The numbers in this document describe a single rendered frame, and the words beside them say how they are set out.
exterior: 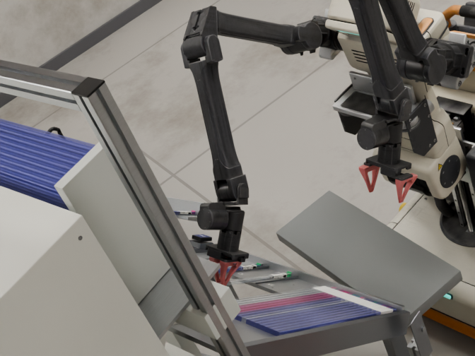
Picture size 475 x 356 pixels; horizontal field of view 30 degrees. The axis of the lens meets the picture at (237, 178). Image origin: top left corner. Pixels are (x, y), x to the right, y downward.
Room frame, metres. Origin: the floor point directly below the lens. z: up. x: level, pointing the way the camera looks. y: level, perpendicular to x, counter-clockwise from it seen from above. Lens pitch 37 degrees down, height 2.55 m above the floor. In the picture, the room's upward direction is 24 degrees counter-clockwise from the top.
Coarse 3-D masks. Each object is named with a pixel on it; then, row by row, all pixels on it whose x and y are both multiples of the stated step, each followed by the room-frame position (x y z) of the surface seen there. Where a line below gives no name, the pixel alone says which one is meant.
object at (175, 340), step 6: (168, 336) 2.21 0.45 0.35; (174, 336) 2.19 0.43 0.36; (180, 336) 2.20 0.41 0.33; (168, 342) 2.22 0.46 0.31; (174, 342) 2.20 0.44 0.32; (180, 342) 2.19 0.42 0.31; (186, 342) 2.20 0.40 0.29; (192, 342) 2.22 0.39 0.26; (180, 348) 2.19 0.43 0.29; (186, 348) 2.19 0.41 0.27; (192, 348) 2.21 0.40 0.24; (198, 354) 2.22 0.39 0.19; (204, 354) 2.38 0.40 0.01
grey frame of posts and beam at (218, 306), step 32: (96, 96) 1.19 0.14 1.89; (96, 128) 1.20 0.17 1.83; (128, 128) 1.20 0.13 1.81; (128, 160) 1.19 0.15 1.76; (128, 192) 1.21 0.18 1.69; (160, 192) 1.20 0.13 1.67; (160, 224) 1.18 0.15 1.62; (192, 256) 1.20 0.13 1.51; (192, 288) 1.18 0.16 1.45; (224, 288) 1.22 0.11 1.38; (192, 320) 1.21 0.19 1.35; (224, 320) 1.20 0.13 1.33; (224, 352) 1.20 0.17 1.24; (416, 352) 1.49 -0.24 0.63
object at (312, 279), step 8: (256, 256) 1.97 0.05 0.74; (264, 264) 1.93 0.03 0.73; (272, 264) 1.91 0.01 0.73; (280, 264) 1.90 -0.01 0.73; (280, 272) 1.88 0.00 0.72; (296, 272) 1.84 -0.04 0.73; (304, 272) 1.83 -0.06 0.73; (304, 280) 1.81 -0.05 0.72; (312, 280) 1.79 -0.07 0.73; (320, 280) 1.77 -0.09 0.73; (328, 280) 1.76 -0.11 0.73; (344, 288) 1.71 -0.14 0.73; (352, 288) 1.70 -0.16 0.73; (368, 296) 1.64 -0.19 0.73; (392, 304) 1.58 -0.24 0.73; (400, 304) 1.57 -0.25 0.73
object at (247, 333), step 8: (176, 328) 1.37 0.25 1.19; (184, 328) 1.37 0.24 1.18; (240, 328) 1.38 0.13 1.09; (248, 328) 1.39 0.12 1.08; (256, 328) 1.39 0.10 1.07; (184, 336) 1.34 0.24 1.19; (192, 336) 1.32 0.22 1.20; (200, 336) 1.33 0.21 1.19; (208, 336) 1.33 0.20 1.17; (240, 336) 1.34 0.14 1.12; (248, 336) 1.34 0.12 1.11; (256, 336) 1.34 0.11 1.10; (264, 336) 1.34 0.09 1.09; (272, 336) 1.34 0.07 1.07; (200, 344) 1.30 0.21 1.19; (208, 344) 1.29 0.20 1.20
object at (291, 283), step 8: (200, 256) 2.00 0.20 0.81; (208, 256) 2.00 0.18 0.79; (248, 264) 1.95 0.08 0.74; (240, 272) 1.85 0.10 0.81; (248, 272) 1.86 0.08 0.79; (256, 272) 1.87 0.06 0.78; (264, 272) 1.87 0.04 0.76; (272, 272) 1.88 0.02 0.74; (264, 280) 1.78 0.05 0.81; (272, 280) 1.78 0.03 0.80; (280, 280) 1.79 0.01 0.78; (288, 280) 1.80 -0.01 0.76; (296, 280) 1.81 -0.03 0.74; (264, 288) 1.72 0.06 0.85; (272, 288) 1.71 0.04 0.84; (280, 288) 1.72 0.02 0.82; (288, 288) 1.72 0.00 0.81; (296, 288) 1.73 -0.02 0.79; (304, 288) 1.73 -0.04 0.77
